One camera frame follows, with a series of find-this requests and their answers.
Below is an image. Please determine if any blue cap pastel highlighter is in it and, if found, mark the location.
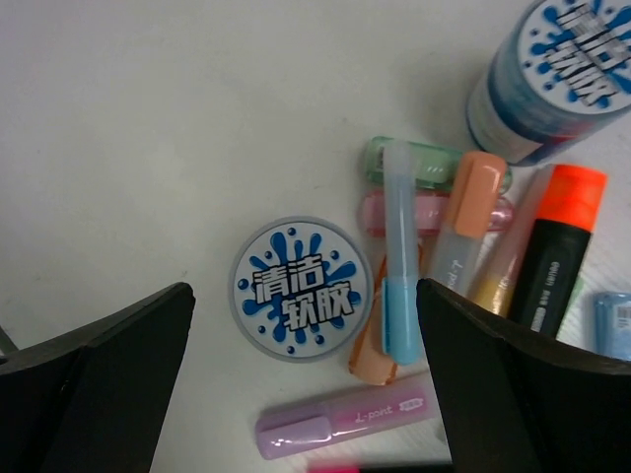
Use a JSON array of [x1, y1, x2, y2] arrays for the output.
[[382, 140, 423, 366]]

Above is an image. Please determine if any pink cap black highlighter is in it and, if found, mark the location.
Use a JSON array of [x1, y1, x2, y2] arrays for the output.
[[308, 463, 456, 473]]

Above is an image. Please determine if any green cap pastel highlighter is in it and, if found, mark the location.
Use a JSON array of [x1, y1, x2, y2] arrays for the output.
[[556, 271, 592, 350]]

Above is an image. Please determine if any green correction tape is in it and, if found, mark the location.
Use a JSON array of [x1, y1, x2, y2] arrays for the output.
[[362, 136, 514, 191]]

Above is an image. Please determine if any pink correction tape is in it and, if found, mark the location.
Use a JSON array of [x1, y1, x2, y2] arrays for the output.
[[359, 190, 514, 238]]

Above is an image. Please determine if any orange correction tape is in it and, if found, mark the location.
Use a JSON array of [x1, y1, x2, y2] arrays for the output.
[[348, 256, 398, 386]]

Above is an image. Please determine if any peach cap pastel highlighter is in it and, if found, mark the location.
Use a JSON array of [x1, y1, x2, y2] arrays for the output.
[[426, 151, 507, 296]]

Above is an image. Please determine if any orange cap black highlighter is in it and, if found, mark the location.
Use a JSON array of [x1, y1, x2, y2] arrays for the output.
[[507, 165, 607, 338]]

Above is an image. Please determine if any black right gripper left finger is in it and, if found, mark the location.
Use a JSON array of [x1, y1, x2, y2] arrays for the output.
[[1, 282, 195, 472]]

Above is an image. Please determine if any purple cap pastel highlighter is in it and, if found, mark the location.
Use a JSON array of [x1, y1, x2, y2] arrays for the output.
[[254, 372, 440, 460]]

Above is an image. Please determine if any blue correction tape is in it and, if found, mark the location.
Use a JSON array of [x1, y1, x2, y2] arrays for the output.
[[593, 292, 631, 362]]

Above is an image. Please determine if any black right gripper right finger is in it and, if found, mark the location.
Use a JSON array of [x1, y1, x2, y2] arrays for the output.
[[417, 279, 630, 472]]

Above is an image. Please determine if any yellow pastel highlighter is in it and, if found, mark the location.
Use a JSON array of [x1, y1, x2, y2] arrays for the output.
[[469, 165, 556, 318]]

